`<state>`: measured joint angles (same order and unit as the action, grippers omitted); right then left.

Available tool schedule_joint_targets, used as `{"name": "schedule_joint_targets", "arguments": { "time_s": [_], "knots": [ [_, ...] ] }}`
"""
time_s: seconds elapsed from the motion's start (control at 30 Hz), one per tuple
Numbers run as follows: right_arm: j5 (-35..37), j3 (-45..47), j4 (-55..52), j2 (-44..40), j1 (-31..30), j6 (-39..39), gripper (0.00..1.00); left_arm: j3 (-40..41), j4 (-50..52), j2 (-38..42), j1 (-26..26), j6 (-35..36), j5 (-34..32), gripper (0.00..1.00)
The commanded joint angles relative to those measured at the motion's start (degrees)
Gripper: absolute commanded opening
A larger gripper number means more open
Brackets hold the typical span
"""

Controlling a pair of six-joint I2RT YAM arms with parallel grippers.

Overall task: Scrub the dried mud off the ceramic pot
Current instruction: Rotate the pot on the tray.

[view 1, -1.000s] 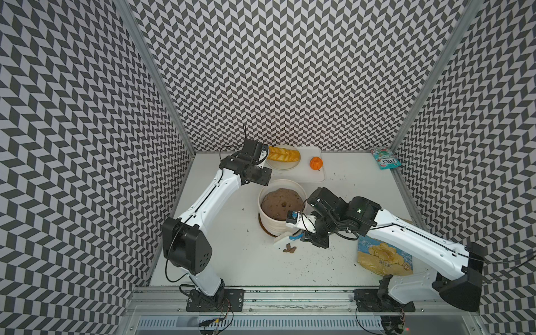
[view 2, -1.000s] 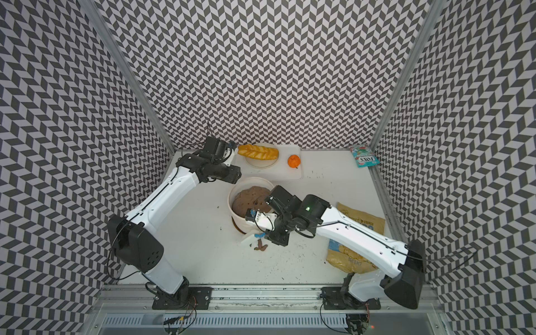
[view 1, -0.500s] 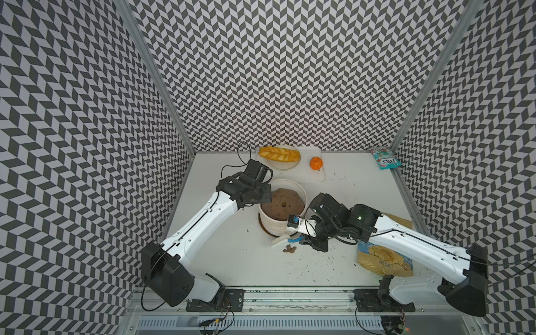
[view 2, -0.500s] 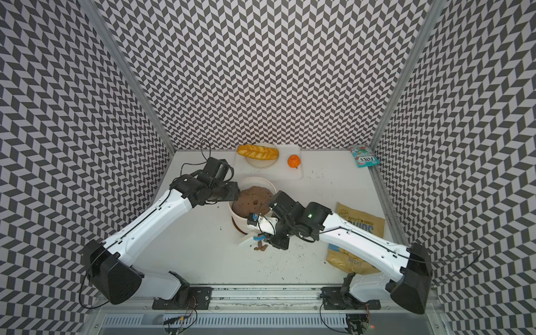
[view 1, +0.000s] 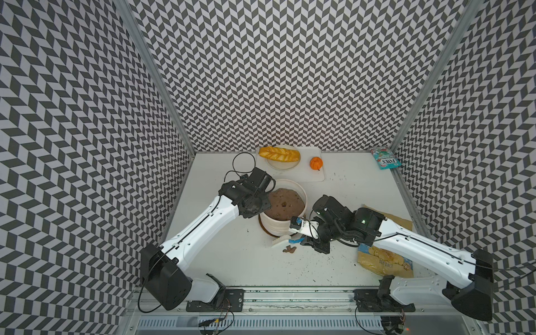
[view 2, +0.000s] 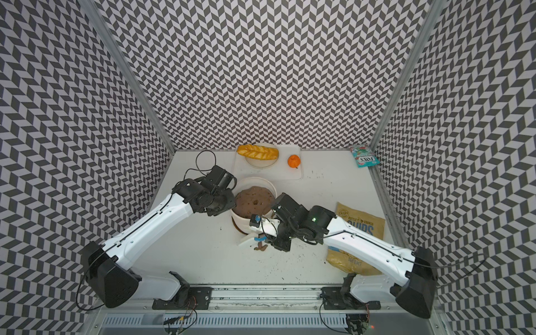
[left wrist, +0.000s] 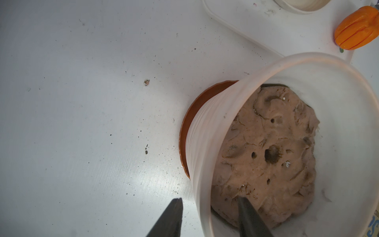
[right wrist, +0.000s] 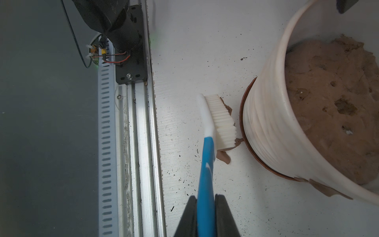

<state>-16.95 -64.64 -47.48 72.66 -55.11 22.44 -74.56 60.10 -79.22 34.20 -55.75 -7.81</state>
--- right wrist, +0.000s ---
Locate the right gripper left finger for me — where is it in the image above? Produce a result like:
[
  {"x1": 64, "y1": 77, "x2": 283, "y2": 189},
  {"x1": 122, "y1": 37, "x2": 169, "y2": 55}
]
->
[{"x1": 174, "y1": 196, "x2": 198, "y2": 237}]

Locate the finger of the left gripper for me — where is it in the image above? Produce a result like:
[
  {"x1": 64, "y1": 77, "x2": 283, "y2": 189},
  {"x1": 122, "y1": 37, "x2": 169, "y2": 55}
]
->
[{"x1": 336, "y1": 0, "x2": 359, "y2": 14}]

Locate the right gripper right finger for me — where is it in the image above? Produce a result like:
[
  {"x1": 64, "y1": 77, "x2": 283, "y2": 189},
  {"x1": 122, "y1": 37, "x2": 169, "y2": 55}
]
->
[{"x1": 215, "y1": 194, "x2": 240, "y2": 237}]

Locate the blue white scrub brush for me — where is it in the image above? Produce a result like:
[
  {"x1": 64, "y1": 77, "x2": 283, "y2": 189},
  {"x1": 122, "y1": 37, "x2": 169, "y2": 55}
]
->
[{"x1": 197, "y1": 94, "x2": 237, "y2": 237}]

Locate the white ceramic pot with soil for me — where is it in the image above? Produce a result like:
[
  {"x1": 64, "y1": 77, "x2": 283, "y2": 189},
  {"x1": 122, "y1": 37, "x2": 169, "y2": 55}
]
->
[{"x1": 243, "y1": 1, "x2": 379, "y2": 204}]

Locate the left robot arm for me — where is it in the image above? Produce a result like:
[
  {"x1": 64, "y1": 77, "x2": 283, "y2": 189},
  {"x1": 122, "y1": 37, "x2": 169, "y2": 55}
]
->
[{"x1": 74, "y1": 1, "x2": 360, "y2": 51}]

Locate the mud flake on table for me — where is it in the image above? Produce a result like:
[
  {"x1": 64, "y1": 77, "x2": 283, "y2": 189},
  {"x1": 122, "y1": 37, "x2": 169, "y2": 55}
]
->
[{"x1": 216, "y1": 138, "x2": 244, "y2": 165}]

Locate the brown pot saucer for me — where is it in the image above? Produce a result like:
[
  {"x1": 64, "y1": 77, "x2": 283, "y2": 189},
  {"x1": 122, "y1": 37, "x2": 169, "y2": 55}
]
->
[{"x1": 239, "y1": 77, "x2": 297, "y2": 182}]

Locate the aluminium front rail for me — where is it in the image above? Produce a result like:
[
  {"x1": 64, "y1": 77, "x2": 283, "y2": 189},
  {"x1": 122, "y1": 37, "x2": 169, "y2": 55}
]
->
[{"x1": 97, "y1": 38, "x2": 167, "y2": 237}]

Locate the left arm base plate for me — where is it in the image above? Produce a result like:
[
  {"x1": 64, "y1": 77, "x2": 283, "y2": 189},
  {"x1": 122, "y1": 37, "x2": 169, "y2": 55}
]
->
[{"x1": 114, "y1": 5, "x2": 148, "y2": 85}]

